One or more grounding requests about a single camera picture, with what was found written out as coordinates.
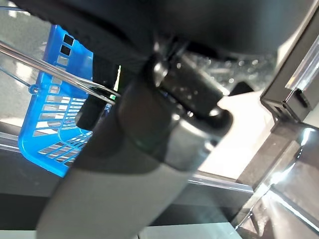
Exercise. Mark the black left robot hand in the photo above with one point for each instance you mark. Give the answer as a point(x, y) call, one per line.
point(174, 25)

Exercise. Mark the blue plastic shopping basket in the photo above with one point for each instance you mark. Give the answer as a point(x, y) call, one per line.
point(37, 139)

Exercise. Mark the black shelf board clear strip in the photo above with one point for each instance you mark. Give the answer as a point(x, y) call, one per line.
point(286, 87)

